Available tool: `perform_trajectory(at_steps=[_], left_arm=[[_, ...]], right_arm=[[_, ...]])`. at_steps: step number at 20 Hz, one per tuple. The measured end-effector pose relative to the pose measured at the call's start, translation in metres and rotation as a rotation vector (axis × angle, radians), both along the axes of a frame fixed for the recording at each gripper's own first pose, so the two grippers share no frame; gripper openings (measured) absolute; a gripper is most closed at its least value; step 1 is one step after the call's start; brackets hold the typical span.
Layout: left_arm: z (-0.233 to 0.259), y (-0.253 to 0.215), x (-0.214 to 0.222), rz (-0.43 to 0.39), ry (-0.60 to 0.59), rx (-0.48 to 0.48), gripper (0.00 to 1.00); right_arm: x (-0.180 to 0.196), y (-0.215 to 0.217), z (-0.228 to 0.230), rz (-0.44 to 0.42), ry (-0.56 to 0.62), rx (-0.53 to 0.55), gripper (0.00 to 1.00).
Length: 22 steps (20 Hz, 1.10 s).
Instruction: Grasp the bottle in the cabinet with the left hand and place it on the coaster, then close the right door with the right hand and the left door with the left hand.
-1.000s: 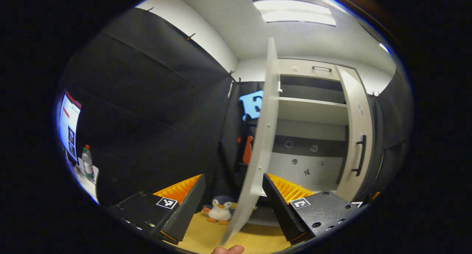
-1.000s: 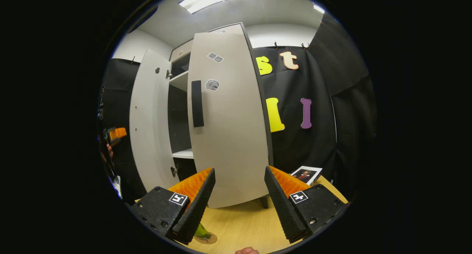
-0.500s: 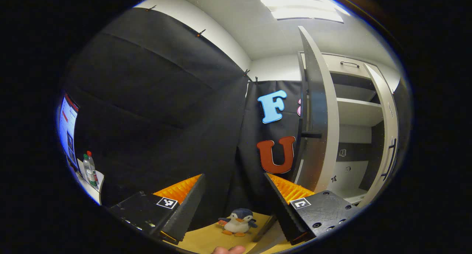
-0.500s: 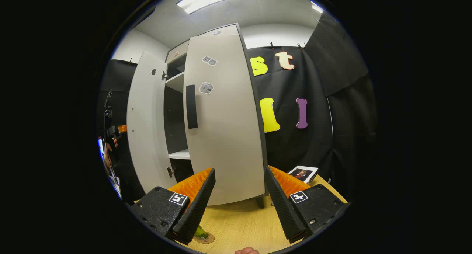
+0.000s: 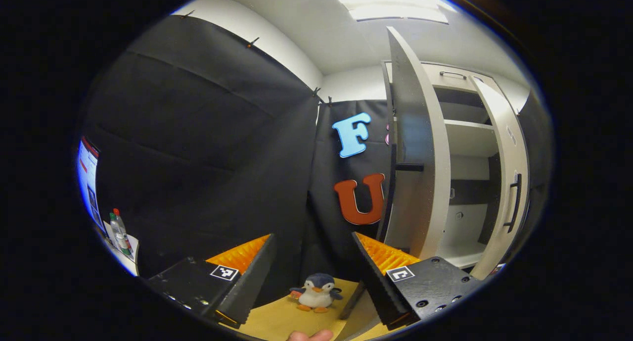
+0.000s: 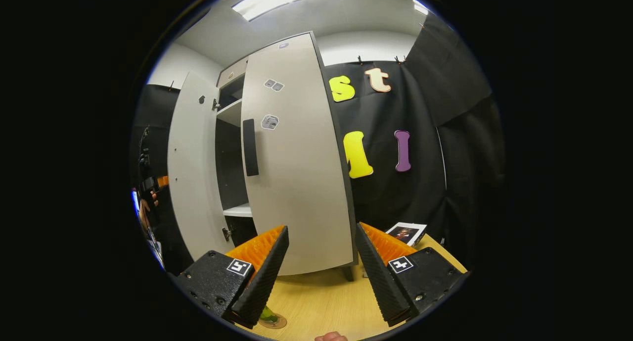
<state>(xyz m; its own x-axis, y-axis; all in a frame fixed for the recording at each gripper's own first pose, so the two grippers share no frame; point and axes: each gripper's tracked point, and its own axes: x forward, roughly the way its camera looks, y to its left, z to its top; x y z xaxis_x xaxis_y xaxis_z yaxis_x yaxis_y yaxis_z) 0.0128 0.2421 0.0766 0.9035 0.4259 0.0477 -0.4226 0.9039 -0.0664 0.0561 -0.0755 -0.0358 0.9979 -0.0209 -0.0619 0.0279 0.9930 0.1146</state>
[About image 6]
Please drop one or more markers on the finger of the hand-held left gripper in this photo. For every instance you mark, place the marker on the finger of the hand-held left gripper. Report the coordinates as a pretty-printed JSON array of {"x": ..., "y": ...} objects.
[{"x": 163, "y": 181}]

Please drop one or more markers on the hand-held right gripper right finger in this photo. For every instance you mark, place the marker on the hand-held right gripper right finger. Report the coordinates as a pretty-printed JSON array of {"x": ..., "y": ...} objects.
[{"x": 378, "y": 276}]

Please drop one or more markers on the white cabinet door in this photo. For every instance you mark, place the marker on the white cabinet door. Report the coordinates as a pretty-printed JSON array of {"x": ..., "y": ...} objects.
[
  {"x": 193, "y": 172},
  {"x": 296, "y": 182}
]

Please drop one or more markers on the lit screen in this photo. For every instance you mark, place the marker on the lit screen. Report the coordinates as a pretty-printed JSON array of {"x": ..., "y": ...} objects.
[{"x": 153, "y": 247}]

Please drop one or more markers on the round wooden coaster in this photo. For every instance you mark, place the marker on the round wooden coaster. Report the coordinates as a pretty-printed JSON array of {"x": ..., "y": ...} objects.
[{"x": 281, "y": 323}]

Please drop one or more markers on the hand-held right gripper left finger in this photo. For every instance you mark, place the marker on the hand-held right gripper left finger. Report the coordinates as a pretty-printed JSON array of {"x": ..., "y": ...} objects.
[{"x": 262, "y": 281}]

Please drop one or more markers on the white cabinet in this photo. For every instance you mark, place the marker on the white cabinet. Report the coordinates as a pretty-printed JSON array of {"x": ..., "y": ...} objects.
[{"x": 230, "y": 168}]

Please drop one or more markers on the green label plastic bottle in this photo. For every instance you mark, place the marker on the green label plastic bottle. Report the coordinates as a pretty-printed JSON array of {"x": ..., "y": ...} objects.
[{"x": 268, "y": 315}]

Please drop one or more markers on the small ceiling light panel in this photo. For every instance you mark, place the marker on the small ceiling light panel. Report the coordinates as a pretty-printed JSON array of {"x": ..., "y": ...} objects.
[{"x": 420, "y": 7}]

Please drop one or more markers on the black backdrop cloth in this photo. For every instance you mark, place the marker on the black backdrop cloth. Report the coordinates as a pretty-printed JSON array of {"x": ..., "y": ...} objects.
[
  {"x": 153, "y": 108},
  {"x": 465, "y": 172}
]

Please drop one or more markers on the white cover book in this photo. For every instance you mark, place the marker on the white cover book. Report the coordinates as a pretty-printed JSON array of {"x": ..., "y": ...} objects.
[{"x": 405, "y": 233}]

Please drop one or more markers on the white cabinet shelf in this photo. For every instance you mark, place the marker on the white cabinet shelf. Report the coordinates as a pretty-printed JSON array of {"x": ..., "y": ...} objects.
[
  {"x": 240, "y": 211},
  {"x": 231, "y": 113}
]

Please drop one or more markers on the white cabinet drawer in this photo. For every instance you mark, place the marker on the white cabinet drawer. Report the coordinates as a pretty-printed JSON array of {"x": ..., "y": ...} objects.
[{"x": 232, "y": 73}]

